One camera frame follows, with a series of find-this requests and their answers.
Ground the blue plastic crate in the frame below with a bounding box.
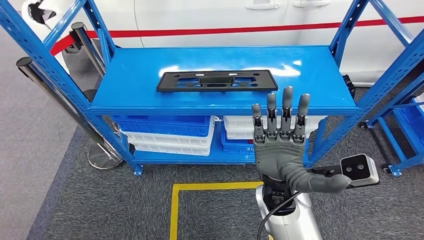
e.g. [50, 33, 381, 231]
[220, 125, 311, 156]
[110, 114, 213, 138]

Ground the white car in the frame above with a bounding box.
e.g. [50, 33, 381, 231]
[19, 0, 424, 88]

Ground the white car door handle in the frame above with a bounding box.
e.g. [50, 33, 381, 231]
[293, 0, 331, 8]
[245, 1, 281, 10]

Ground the blue metal shelf rack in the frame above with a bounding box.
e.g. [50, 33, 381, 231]
[359, 71, 424, 176]
[0, 0, 424, 176]

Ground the yellow floor tape square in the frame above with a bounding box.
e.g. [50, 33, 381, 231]
[169, 180, 276, 240]

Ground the black plastic plate bracket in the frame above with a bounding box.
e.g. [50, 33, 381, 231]
[156, 69, 279, 93]

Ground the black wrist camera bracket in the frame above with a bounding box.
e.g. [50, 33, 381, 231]
[306, 164, 345, 178]

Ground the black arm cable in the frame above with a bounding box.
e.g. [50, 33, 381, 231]
[256, 191, 302, 240]

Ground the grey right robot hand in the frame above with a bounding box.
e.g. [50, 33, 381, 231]
[251, 86, 352, 194]

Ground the white car side mirror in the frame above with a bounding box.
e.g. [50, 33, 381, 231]
[21, 0, 57, 26]

